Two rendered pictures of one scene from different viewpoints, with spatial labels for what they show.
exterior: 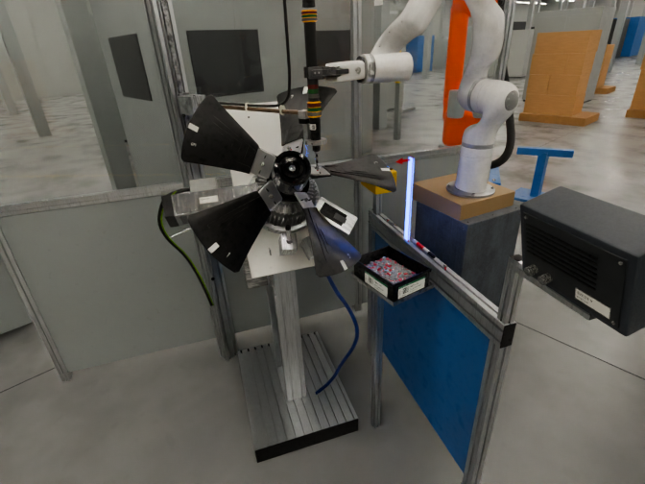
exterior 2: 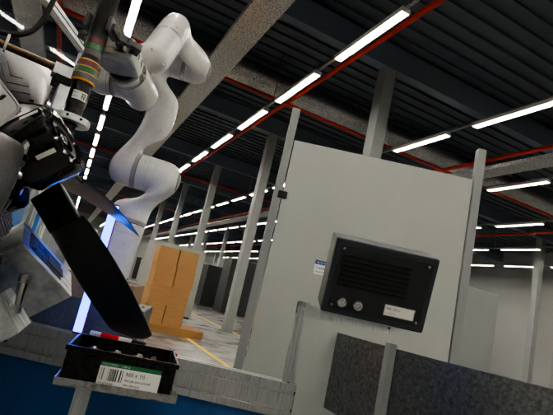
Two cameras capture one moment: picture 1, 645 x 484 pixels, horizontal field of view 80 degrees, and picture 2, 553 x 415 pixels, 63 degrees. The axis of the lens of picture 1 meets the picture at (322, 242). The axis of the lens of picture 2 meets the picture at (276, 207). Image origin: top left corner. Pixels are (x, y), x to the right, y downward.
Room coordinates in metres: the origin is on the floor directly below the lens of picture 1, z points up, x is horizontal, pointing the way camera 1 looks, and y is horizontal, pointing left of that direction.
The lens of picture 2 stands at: (0.60, 0.66, 1.04)
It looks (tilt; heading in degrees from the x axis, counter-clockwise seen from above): 11 degrees up; 287
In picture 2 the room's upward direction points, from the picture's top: 13 degrees clockwise
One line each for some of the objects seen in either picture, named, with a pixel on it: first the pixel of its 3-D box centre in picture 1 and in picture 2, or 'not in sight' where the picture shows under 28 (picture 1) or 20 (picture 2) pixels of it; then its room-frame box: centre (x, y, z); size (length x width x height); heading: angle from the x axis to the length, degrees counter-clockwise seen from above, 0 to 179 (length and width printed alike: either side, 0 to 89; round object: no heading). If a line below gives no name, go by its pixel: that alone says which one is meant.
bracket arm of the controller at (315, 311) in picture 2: (549, 283); (342, 317); (0.74, -0.52, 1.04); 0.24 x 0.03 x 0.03; 16
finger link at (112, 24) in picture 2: (320, 72); (120, 34); (1.22, -0.02, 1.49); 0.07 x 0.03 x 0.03; 106
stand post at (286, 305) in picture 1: (289, 333); not in sight; (1.31, 0.16, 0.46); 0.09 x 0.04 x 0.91; 106
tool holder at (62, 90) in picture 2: (312, 127); (72, 97); (1.25, 0.01, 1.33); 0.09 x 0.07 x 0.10; 51
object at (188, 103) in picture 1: (191, 105); not in sight; (1.64, 0.49, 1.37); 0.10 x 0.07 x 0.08; 51
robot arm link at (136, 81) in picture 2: (365, 69); (127, 69); (1.29, -0.16, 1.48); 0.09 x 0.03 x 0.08; 16
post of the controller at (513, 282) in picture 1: (511, 290); (296, 341); (0.84, -0.49, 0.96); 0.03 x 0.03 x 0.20; 16
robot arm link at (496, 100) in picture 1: (489, 114); (147, 192); (1.47, -0.64, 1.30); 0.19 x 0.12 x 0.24; 24
